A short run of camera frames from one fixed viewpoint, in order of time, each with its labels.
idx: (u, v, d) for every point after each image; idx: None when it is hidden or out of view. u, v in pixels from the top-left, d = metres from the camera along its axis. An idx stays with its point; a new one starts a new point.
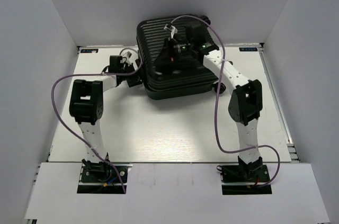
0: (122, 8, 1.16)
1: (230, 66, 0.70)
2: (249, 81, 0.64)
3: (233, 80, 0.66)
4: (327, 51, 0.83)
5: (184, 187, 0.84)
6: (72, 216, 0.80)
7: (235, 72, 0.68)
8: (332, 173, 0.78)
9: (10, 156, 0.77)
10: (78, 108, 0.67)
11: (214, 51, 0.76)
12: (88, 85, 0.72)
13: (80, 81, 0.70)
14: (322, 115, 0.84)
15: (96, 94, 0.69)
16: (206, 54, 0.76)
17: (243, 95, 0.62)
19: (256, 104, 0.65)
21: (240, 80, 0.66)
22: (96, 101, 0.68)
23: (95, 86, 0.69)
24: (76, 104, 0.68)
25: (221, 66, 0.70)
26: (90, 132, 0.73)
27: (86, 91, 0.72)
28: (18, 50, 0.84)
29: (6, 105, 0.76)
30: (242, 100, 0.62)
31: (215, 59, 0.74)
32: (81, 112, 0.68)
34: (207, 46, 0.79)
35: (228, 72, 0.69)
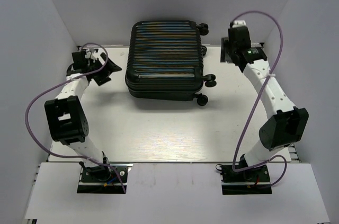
0: (121, 7, 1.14)
1: (274, 86, 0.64)
2: (294, 110, 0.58)
3: (276, 102, 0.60)
4: (328, 51, 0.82)
5: (184, 187, 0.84)
6: (73, 215, 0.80)
7: (279, 93, 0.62)
8: (332, 173, 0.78)
9: (10, 158, 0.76)
10: (62, 134, 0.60)
11: (260, 61, 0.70)
12: (62, 102, 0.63)
13: (52, 102, 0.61)
14: (322, 116, 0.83)
15: (75, 112, 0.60)
16: (250, 63, 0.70)
17: (283, 124, 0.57)
19: (294, 134, 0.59)
21: (284, 104, 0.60)
22: (79, 118, 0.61)
23: (71, 104, 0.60)
24: (57, 128, 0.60)
25: (265, 81, 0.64)
26: (83, 148, 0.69)
27: (63, 109, 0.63)
28: (17, 51, 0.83)
29: (6, 106, 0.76)
30: (279, 130, 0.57)
31: (259, 70, 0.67)
32: (68, 136, 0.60)
34: (253, 53, 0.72)
35: (270, 90, 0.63)
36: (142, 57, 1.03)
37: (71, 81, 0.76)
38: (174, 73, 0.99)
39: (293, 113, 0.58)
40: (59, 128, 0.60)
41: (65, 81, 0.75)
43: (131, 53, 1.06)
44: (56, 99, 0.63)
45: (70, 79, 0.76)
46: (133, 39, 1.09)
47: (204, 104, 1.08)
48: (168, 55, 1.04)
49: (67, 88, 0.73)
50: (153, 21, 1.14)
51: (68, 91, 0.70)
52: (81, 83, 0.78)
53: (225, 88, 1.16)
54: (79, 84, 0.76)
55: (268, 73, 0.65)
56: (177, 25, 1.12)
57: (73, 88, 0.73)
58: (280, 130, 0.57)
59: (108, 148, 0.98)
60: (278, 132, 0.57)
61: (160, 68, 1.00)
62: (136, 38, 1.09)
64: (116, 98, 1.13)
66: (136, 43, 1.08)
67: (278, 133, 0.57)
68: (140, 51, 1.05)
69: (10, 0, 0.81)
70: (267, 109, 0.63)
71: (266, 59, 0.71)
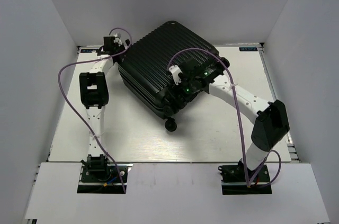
0: (121, 8, 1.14)
1: (242, 91, 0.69)
2: (269, 104, 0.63)
3: (251, 105, 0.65)
4: (326, 52, 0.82)
5: (184, 187, 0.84)
6: (73, 215, 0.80)
7: (251, 96, 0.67)
8: (331, 173, 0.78)
9: (10, 158, 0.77)
10: (89, 99, 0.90)
11: (219, 77, 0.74)
12: (91, 75, 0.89)
13: (86, 74, 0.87)
14: (322, 117, 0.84)
15: (101, 83, 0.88)
16: (212, 82, 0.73)
17: (268, 120, 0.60)
19: (282, 126, 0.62)
21: (259, 104, 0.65)
22: (102, 90, 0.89)
23: (98, 78, 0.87)
24: (87, 94, 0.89)
25: (233, 93, 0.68)
26: (96, 117, 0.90)
27: (92, 81, 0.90)
28: (18, 51, 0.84)
29: (6, 105, 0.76)
30: (267, 127, 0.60)
31: (223, 84, 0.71)
32: (92, 99, 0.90)
34: (210, 73, 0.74)
35: (241, 97, 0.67)
36: (142, 55, 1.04)
37: (100, 60, 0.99)
38: (146, 82, 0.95)
39: (271, 107, 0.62)
40: (87, 94, 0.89)
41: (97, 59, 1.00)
43: (137, 42, 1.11)
44: (88, 73, 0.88)
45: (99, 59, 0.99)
46: (149, 34, 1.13)
47: (174, 129, 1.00)
48: (160, 64, 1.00)
49: (97, 65, 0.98)
50: (186, 32, 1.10)
51: (97, 68, 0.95)
52: (108, 63, 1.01)
53: None
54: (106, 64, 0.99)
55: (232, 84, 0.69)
56: (195, 41, 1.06)
57: (102, 65, 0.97)
58: (268, 126, 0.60)
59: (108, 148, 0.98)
60: (267, 129, 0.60)
61: (141, 71, 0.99)
62: (157, 36, 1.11)
64: (116, 98, 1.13)
66: (148, 38, 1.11)
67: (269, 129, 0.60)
68: (143, 48, 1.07)
69: (10, 0, 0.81)
70: (247, 115, 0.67)
71: (223, 75, 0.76)
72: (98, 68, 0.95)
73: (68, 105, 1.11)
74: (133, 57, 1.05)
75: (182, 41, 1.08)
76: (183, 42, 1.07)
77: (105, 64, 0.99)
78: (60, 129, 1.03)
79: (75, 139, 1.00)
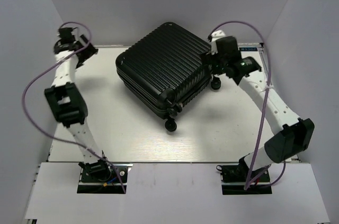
0: (121, 8, 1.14)
1: (274, 98, 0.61)
2: (299, 121, 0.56)
3: (279, 115, 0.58)
4: (326, 52, 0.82)
5: (184, 187, 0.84)
6: (73, 215, 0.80)
7: (282, 105, 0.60)
8: (331, 173, 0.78)
9: (10, 158, 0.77)
10: (64, 119, 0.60)
11: (256, 72, 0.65)
12: (60, 88, 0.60)
13: (52, 89, 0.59)
14: (322, 117, 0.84)
15: (76, 96, 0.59)
16: (246, 76, 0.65)
17: (290, 140, 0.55)
19: (302, 145, 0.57)
21: (288, 117, 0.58)
22: (79, 102, 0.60)
23: (70, 91, 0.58)
24: (62, 114, 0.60)
25: (265, 96, 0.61)
26: (82, 132, 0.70)
27: (62, 93, 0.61)
28: (17, 51, 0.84)
29: (6, 105, 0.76)
30: (287, 145, 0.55)
31: (257, 83, 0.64)
32: (70, 119, 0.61)
34: (247, 64, 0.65)
35: (272, 104, 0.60)
36: (141, 57, 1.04)
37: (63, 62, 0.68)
38: (148, 83, 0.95)
39: (299, 125, 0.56)
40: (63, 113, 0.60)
41: (57, 63, 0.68)
43: (135, 43, 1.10)
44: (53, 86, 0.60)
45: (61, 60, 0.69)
46: (147, 35, 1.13)
47: (174, 130, 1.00)
48: (161, 65, 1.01)
49: (60, 71, 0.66)
50: (185, 32, 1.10)
51: (62, 76, 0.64)
52: (72, 63, 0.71)
53: (225, 88, 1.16)
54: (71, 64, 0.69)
55: (267, 86, 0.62)
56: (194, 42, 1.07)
57: (68, 70, 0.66)
58: (288, 144, 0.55)
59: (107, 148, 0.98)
60: (285, 146, 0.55)
61: (142, 72, 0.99)
62: (155, 37, 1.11)
64: (115, 98, 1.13)
66: (146, 39, 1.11)
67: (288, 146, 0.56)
68: (142, 49, 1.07)
69: (10, 0, 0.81)
70: (270, 122, 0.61)
71: (260, 68, 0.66)
72: (65, 75, 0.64)
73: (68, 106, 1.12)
74: (132, 58, 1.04)
75: (181, 41, 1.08)
76: (181, 43, 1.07)
77: (70, 66, 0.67)
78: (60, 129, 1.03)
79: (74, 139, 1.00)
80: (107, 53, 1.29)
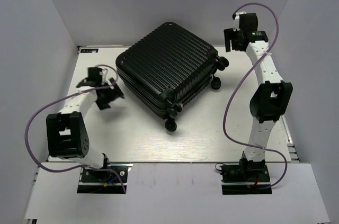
0: (122, 8, 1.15)
1: (269, 62, 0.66)
2: (281, 81, 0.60)
3: (266, 74, 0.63)
4: (327, 52, 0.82)
5: (184, 187, 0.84)
6: (73, 215, 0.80)
7: (271, 68, 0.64)
8: (332, 173, 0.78)
9: (10, 158, 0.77)
10: (59, 152, 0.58)
11: (262, 42, 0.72)
12: (64, 117, 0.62)
13: (55, 116, 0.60)
14: (322, 117, 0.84)
15: (76, 129, 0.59)
16: (252, 42, 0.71)
17: (268, 92, 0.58)
19: (279, 105, 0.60)
21: (273, 78, 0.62)
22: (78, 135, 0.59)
23: (72, 120, 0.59)
24: (59, 145, 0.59)
25: (260, 58, 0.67)
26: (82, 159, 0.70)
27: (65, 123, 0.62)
28: (17, 51, 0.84)
29: (6, 105, 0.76)
30: (264, 97, 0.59)
31: (259, 48, 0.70)
32: (65, 154, 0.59)
34: (257, 34, 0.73)
35: (264, 65, 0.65)
36: (141, 57, 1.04)
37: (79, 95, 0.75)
38: (148, 83, 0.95)
39: (280, 84, 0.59)
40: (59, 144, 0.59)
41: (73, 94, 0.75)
43: (135, 44, 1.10)
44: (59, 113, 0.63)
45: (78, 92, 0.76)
46: (147, 35, 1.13)
47: (175, 130, 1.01)
48: (160, 65, 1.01)
49: (72, 101, 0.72)
50: (185, 32, 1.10)
51: (72, 106, 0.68)
52: (88, 97, 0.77)
53: (225, 88, 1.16)
54: (85, 98, 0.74)
55: (267, 51, 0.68)
56: (194, 42, 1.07)
57: (80, 102, 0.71)
58: (265, 96, 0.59)
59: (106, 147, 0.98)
60: (262, 98, 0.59)
61: (142, 72, 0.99)
62: (155, 37, 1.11)
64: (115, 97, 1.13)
66: (146, 39, 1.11)
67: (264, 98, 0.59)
68: (142, 49, 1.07)
69: (10, 0, 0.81)
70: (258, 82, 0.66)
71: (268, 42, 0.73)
72: (75, 106, 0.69)
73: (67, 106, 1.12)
74: (132, 58, 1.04)
75: (181, 41, 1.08)
76: (181, 42, 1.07)
77: (83, 99, 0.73)
78: None
79: None
80: (107, 53, 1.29)
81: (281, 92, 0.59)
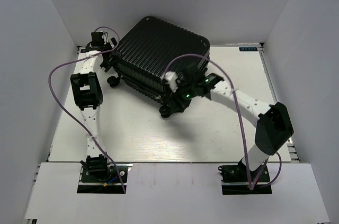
0: (121, 8, 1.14)
1: (242, 95, 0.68)
2: (270, 106, 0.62)
3: (253, 108, 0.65)
4: (327, 52, 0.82)
5: (184, 187, 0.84)
6: (73, 215, 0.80)
7: (251, 100, 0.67)
8: (332, 173, 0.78)
9: (10, 158, 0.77)
10: (82, 100, 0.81)
11: (220, 82, 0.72)
12: (83, 77, 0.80)
13: (77, 75, 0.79)
14: (322, 117, 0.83)
15: (94, 84, 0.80)
16: (213, 88, 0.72)
17: (270, 123, 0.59)
19: (285, 128, 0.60)
21: (260, 106, 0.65)
22: (96, 90, 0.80)
23: (91, 79, 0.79)
24: (81, 96, 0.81)
25: (233, 98, 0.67)
26: (91, 119, 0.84)
27: (83, 81, 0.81)
28: (17, 51, 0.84)
29: (6, 105, 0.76)
30: (270, 130, 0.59)
31: (224, 90, 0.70)
32: (86, 100, 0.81)
34: (210, 80, 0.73)
35: (243, 101, 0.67)
36: (150, 29, 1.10)
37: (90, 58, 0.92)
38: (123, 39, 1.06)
39: (273, 109, 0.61)
40: (81, 96, 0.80)
41: (86, 57, 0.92)
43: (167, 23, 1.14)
44: (79, 74, 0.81)
45: (88, 56, 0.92)
46: (177, 28, 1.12)
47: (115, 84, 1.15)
48: (149, 48, 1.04)
49: (87, 63, 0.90)
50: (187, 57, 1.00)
51: (88, 68, 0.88)
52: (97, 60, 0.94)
53: None
54: (96, 61, 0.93)
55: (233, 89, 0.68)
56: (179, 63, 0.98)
57: (92, 64, 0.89)
58: (271, 128, 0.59)
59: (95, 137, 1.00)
60: (269, 132, 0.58)
61: (134, 38, 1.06)
62: (181, 34, 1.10)
64: (118, 93, 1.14)
66: (169, 26, 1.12)
67: (271, 132, 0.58)
68: (157, 26, 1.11)
69: (9, 0, 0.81)
70: (250, 119, 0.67)
71: (224, 80, 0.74)
72: (90, 68, 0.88)
73: (70, 99, 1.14)
74: (151, 23, 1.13)
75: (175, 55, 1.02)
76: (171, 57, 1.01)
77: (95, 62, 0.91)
78: (60, 128, 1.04)
79: (75, 138, 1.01)
80: None
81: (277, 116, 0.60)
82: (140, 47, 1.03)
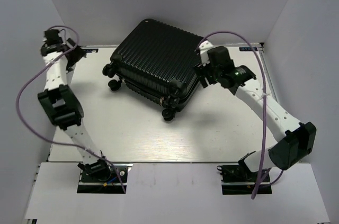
0: (121, 8, 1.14)
1: (273, 104, 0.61)
2: (300, 124, 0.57)
3: (280, 122, 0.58)
4: (327, 52, 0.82)
5: (184, 186, 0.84)
6: (73, 215, 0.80)
7: (281, 112, 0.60)
8: (332, 173, 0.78)
9: (10, 159, 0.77)
10: (60, 120, 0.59)
11: (250, 81, 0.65)
12: (53, 91, 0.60)
13: (45, 93, 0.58)
14: (322, 117, 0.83)
15: (70, 98, 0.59)
16: (242, 86, 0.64)
17: (296, 145, 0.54)
19: (305, 148, 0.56)
21: (290, 122, 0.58)
22: (74, 104, 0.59)
23: (63, 93, 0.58)
24: (58, 116, 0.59)
25: (264, 102, 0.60)
26: (79, 134, 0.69)
27: (55, 97, 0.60)
28: (17, 51, 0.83)
29: (5, 105, 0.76)
30: (293, 151, 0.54)
31: (254, 91, 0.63)
32: (67, 121, 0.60)
34: (241, 74, 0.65)
35: (271, 110, 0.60)
36: (150, 31, 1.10)
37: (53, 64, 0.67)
38: (123, 43, 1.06)
39: (301, 128, 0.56)
40: (58, 115, 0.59)
41: (46, 66, 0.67)
43: (167, 25, 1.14)
44: (46, 90, 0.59)
45: (50, 62, 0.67)
46: (177, 29, 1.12)
47: (116, 88, 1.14)
48: (150, 51, 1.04)
49: (50, 73, 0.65)
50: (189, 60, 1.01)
51: (54, 79, 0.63)
52: (62, 64, 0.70)
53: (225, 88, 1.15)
54: (61, 66, 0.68)
55: (265, 93, 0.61)
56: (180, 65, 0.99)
57: (59, 73, 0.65)
58: (294, 150, 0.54)
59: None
60: (291, 153, 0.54)
61: (136, 42, 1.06)
62: (181, 35, 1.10)
64: (118, 93, 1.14)
66: (169, 28, 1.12)
67: (293, 153, 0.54)
68: (159, 29, 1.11)
69: (9, 0, 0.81)
70: (273, 131, 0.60)
71: (256, 78, 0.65)
72: (58, 78, 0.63)
73: None
74: (151, 25, 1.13)
75: (176, 57, 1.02)
76: (173, 60, 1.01)
77: (60, 68, 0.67)
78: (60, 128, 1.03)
79: None
80: (107, 53, 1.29)
81: (304, 136, 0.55)
82: (141, 51, 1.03)
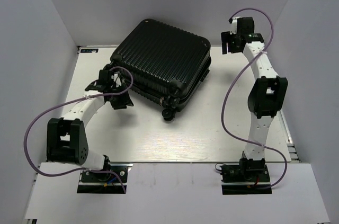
0: (121, 8, 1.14)
1: (265, 60, 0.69)
2: (276, 77, 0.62)
3: (262, 71, 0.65)
4: (326, 52, 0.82)
5: (184, 186, 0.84)
6: (72, 215, 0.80)
7: (267, 65, 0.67)
8: (331, 173, 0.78)
9: (10, 159, 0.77)
10: (56, 156, 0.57)
11: (258, 42, 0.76)
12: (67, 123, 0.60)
13: (57, 121, 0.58)
14: (322, 117, 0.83)
15: (76, 138, 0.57)
16: (249, 43, 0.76)
17: (264, 86, 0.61)
19: (275, 100, 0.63)
21: (269, 73, 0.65)
22: (77, 146, 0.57)
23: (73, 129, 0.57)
24: (55, 151, 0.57)
25: (256, 56, 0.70)
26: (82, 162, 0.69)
27: (67, 128, 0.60)
28: (17, 51, 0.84)
29: (6, 106, 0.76)
30: (261, 92, 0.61)
31: (255, 48, 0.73)
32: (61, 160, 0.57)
34: (253, 36, 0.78)
35: (259, 63, 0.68)
36: (150, 31, 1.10)
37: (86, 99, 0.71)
38: (123, 43, 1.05)
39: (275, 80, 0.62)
40: (57, 148, 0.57)
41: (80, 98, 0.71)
43: (167, 25, 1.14)
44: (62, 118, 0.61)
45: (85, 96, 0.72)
46: (177, 29, 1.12)
47: None
48: (150, 51, 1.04)
49: (78, 106, 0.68)
50: (189, 60, 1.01)
51: (76, 112, 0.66)
52: (95, 102, 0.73)
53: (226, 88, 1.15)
54: (91, 104, 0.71)
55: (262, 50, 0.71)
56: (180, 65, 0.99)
57: (83, 109, 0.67)
58: (262, 92, 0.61)
59: (90, 142, 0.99)
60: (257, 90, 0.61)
61: (136, 42, 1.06)
62: (181, 35, 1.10)
64: None
66: (169, 27, 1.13)
67: (260, 93, 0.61)
68: (159, 28, 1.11)
69: (9, 0, 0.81)
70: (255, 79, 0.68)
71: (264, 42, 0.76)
72: (79, 112, 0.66)
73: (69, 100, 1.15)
74: (151, 25, 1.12)
75: (175, 56, 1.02)
76: (173, 59, 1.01)
77: (89, 106, 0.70)
78: None
79: None
80: (107, 53, 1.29)
81: (276, 88, 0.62)
82: (141, 51, 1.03)
